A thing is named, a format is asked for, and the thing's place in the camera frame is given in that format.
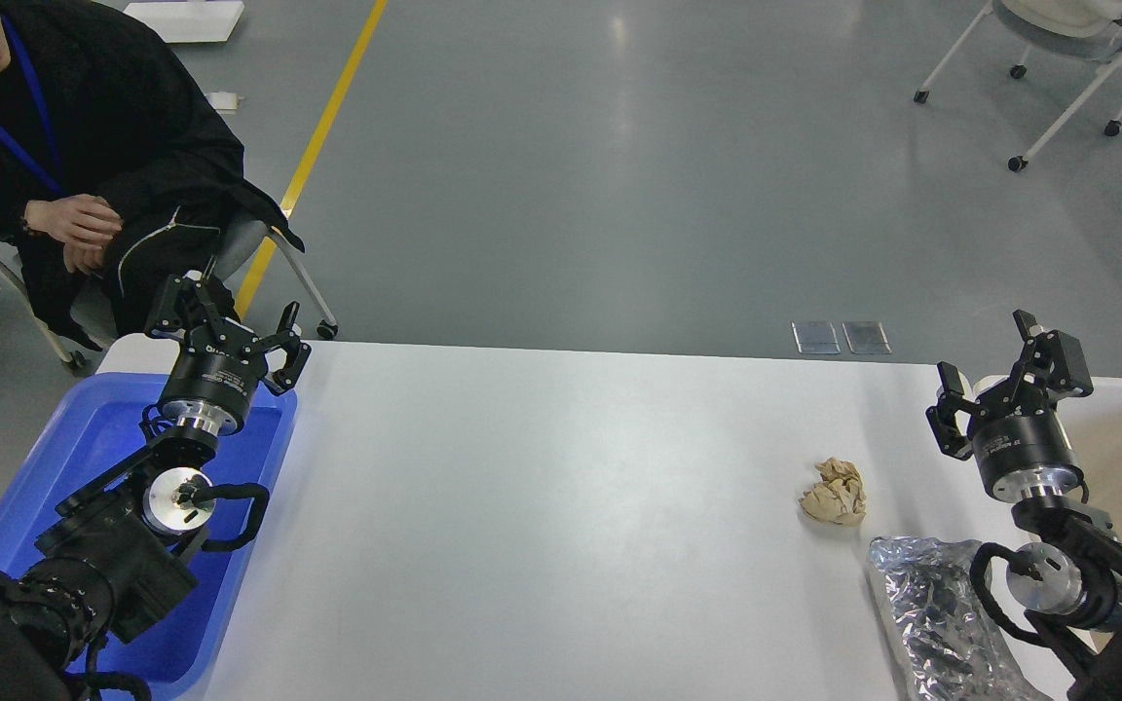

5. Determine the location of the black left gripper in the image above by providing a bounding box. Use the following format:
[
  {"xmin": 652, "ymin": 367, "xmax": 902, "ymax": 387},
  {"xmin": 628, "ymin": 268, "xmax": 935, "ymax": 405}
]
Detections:
[{"xmin": 144, "ymin": 274, "xmax": 312, "ymax": 435}]

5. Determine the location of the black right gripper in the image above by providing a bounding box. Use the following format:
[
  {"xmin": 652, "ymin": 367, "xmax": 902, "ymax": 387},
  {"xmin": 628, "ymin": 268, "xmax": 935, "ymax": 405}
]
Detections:
[{"xmin": 926, "ymin": 311, "xmax": 1094, "ymax": 504}]

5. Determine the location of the silver foil bag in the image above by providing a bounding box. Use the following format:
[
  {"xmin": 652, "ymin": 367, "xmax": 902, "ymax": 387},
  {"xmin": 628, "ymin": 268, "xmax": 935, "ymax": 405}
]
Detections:
[{"xmin": 867, "ymin": 536, "xmax": 1046, "ymax": 700}]

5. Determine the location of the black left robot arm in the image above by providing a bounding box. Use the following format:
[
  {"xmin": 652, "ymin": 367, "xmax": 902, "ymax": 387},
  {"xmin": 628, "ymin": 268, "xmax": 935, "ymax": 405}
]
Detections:
[{"xmin": 0, "ymin": 273, "xmax": 311, "ymax": 700}]

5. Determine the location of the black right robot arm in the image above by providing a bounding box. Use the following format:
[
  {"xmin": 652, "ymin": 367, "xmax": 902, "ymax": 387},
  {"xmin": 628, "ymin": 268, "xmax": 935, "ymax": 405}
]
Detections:
[{"xmin": 926, "ymin": 310, "xmax": 1122, "ymax": 700}]

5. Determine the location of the person's hand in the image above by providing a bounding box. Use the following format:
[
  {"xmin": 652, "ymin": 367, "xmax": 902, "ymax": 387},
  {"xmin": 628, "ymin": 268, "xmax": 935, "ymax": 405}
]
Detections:
[{"xmin": 22, "ymin": 194, "xmax": 125, "ymax": 275}]

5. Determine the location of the right floor socket plate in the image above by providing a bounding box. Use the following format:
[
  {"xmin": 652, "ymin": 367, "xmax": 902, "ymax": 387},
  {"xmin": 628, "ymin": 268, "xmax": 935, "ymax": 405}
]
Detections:
[{"xmin": 842, "ymin": 322, "xmax": 892, "ymax": 356}]

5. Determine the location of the floor socket plate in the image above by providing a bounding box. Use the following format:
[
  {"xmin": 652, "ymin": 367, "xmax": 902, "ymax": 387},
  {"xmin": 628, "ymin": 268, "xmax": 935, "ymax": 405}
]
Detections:
[
  {"xmin": 791, "ymin": 320, "xmax": 842, "ymax": 356},
  {"xmin": 842, "ymin": 322, "xmax": 892, "ymax": 356}
]

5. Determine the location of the crumpled brown paper ball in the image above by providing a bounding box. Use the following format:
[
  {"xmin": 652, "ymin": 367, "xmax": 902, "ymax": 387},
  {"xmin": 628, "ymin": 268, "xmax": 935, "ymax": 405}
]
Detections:
[{"xmin": 798, "ymin": 456, "xmax": 868, "ymax": 528}]

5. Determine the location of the left floor socket plate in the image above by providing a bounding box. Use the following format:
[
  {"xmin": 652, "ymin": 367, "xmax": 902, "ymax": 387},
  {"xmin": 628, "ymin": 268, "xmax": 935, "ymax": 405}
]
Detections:
[{"xmin": 791, "ymin": 320, "xmax": 842, "ymax": 356}]

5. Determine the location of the seated person in black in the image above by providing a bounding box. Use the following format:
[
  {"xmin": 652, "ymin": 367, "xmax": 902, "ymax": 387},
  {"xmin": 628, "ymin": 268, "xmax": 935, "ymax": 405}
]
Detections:
[{"xmin": 0, "ymin": 1, "xmax": 303, "ymax": 350}]

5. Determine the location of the white board on floor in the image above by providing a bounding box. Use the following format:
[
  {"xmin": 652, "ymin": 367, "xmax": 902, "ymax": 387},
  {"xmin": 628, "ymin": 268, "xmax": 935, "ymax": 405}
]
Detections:
[{"xmin": 122, "ymin": 1, "xmax": 245, "ymax": 44}]

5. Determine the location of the white office chair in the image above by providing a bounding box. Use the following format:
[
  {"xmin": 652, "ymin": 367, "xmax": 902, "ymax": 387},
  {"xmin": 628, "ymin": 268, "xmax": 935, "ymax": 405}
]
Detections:
[{"xmin": 913, "ymin": 1, "xmax": 1122, "ymax": 172}]

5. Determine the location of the blue lanyard with badge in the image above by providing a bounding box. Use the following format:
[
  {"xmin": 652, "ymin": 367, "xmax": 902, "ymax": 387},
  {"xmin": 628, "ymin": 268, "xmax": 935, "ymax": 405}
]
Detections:
[{"xmin": 0, "ymin": 10, "xmax": 67, "ymax": 196}]

